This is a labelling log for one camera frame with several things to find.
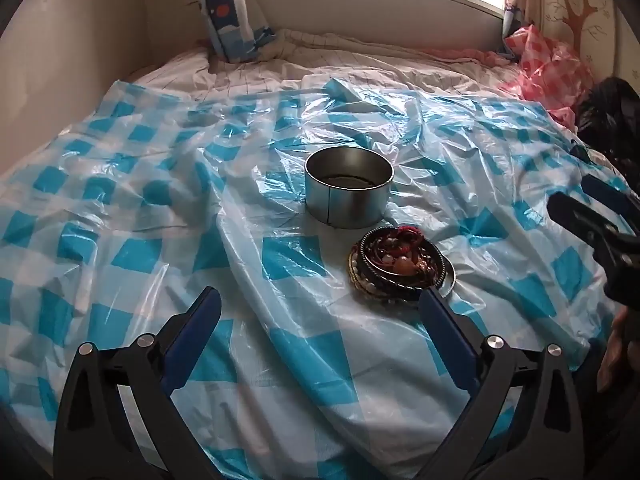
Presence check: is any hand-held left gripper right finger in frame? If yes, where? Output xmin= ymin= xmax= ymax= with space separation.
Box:
xmin=417 ymin=289 xmax=586 ymax=480

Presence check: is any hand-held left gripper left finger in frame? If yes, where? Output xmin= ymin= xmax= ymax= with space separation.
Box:
xmin=52 ymin=286 xmax=223 ymax=480

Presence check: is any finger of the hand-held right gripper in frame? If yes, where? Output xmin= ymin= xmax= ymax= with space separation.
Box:
xmin=547 ymin=192 xmax=640 ymax=306
xmin=582 ymin=174 xmax=640 ymax=233

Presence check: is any round metal tin lid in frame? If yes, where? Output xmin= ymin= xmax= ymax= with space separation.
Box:
xmin=350 ymin=240 xmax=457 ymax=306

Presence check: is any pile of mixed bracelets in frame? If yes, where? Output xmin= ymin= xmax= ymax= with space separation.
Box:
xmin=348 ymin=226 xmax=448 ymax=305

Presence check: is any round metal tin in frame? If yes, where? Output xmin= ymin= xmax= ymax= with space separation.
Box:
xmin=305 ymin=147 xmax=394 ymax=229

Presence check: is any person's right hand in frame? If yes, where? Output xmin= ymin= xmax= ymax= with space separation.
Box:
xmin=597 ymin=305 xmax=640 ymax=395

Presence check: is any black plastic bag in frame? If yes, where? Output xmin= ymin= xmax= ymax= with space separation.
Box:
xmin=575 ymin=77 xmax=640 ymax=181

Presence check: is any blue checkered plastic sheet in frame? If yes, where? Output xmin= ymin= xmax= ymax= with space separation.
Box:
xmin=0 ymin=77 xmax=631 ymax=480

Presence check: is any pink checkered plastic sheet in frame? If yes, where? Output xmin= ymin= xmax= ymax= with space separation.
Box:
xmin=500 ymin=25 xmax=593 ymax=128

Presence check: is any pink cloth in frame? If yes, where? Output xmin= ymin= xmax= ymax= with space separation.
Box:
xmin=430 ymin=47 xmax=516 ymax=67

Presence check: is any brown tree wall decal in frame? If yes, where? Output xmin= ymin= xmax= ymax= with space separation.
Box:
xmin=542 ymin=0 xmax=613 ymax=53

